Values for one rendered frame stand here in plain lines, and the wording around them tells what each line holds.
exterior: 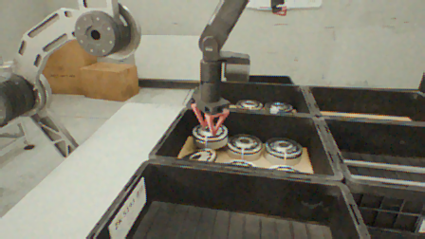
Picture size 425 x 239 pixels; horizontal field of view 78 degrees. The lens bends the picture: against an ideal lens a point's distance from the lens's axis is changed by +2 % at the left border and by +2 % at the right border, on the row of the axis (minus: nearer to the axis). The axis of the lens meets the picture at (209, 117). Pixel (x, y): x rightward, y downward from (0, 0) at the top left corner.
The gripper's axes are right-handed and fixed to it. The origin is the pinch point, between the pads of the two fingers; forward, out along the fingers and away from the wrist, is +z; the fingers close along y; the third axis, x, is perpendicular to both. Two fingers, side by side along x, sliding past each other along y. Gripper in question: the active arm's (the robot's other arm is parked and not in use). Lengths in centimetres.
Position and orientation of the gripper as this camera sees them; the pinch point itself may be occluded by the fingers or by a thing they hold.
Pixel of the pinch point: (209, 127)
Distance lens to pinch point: 74.4
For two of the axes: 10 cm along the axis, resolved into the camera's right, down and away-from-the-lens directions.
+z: -0.2, 9.0, 4.4
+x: -8.3, 2.3, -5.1
